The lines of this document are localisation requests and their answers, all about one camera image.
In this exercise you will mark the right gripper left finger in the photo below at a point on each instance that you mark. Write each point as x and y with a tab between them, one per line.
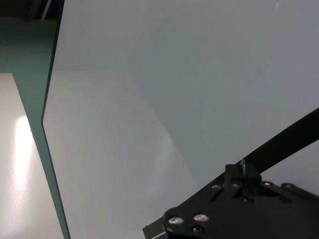
233	175

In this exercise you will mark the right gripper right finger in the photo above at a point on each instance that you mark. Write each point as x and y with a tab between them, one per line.
253	178

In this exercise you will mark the white slender rod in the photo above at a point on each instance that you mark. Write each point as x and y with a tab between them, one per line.
46	8

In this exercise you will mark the black table edge frame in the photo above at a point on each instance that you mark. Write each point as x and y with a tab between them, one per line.
53	62

